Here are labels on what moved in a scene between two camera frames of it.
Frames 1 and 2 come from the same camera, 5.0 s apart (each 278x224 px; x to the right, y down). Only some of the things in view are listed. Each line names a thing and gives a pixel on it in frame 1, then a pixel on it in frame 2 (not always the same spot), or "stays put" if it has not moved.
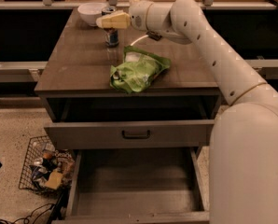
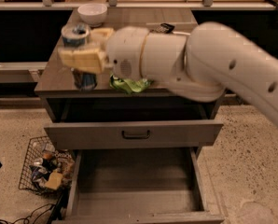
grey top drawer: x=129 y=133 stays put
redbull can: x=111 y=35 to x=76 y=35
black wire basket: x=45 y=168 stays put
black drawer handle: x=136 y=137 stays put
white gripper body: x=138 y=16 to x=125 y=51
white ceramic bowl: x=90 y=11 stays put
